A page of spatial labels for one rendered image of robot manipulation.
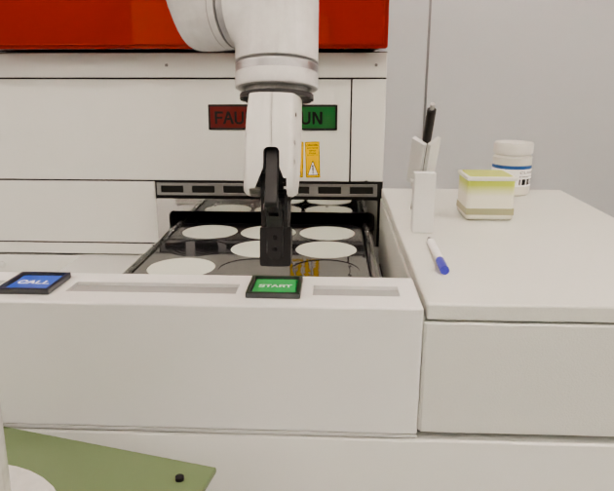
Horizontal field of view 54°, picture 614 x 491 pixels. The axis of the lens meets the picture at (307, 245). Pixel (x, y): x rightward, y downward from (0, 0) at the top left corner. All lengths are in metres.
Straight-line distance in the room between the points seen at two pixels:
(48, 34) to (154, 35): 0.19
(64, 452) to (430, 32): 2.32
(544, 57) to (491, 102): 0.27
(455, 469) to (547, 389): 0.13
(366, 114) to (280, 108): 0.61
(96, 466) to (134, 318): 0.14
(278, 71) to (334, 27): 0.54
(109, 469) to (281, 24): 0.44
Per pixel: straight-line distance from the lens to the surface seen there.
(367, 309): 0.60
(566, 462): 0.72
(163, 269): 0.93
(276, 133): 0.58
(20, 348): 0.69
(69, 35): 1.23
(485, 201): 0.95
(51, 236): 1.35
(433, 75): 2.69
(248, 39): 0.61
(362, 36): 1.13
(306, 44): 0.61
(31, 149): 1.33
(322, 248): 1.01
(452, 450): 0.68
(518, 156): 1.16
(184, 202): 1.23
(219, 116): 1.20
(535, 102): 2.79
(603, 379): 0.68
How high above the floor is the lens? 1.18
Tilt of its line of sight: 16 degrees down
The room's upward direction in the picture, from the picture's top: straight up
